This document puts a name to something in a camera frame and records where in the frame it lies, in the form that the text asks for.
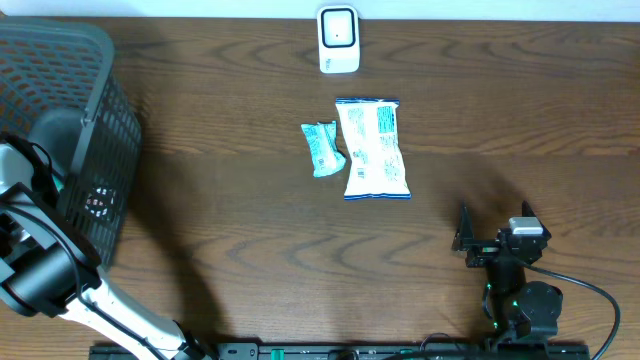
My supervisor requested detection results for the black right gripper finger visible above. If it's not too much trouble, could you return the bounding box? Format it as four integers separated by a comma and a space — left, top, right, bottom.
451, 203, 474, 251
521, 201, 552, 239

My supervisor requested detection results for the white blue snack bag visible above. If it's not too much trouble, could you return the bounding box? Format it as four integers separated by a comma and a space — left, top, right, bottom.
335, 98, 411, 201

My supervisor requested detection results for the teal snack packet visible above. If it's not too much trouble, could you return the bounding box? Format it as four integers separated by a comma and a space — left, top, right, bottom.
301, 121, 346, 178

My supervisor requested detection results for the green white round tin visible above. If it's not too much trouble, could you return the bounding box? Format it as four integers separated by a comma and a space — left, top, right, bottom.
85, 187, 115, 218

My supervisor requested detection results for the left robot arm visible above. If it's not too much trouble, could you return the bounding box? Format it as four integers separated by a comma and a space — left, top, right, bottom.
1, 132, 217, 359

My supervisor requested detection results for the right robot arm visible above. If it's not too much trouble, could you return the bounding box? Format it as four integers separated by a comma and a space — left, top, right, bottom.
452, 202, 563, 352

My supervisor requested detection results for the white barcode scanner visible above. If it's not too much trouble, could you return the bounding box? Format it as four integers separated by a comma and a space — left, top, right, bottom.
316, 5, 361, 74

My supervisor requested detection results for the grey plastic shopping basket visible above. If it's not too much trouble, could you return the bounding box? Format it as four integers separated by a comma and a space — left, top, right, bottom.
1, 17, 142, 267

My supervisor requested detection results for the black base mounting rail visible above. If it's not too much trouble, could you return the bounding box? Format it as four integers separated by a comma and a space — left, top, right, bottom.
88, 341, 592, 360

